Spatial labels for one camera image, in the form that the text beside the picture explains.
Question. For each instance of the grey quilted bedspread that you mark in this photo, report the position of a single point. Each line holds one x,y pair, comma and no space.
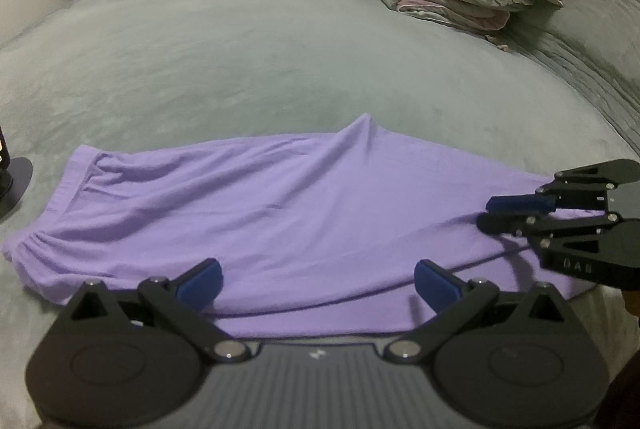
590,19

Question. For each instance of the purple pants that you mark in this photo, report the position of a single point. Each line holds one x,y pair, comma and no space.
275,209

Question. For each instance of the round-based stand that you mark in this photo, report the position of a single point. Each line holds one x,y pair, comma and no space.
17,189

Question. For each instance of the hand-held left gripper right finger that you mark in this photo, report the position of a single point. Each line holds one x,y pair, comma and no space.
435,284

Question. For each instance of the beige knotted tassel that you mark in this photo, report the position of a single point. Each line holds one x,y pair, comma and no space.
497,43

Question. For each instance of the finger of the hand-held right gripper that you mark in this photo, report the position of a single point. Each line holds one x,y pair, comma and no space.
515,204
500,224

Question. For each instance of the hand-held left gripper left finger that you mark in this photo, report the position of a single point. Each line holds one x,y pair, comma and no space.
202,284

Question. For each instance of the grey bed cover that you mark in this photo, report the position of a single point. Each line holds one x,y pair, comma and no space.
225,59

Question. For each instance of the person's right hand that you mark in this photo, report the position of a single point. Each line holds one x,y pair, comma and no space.
632,306

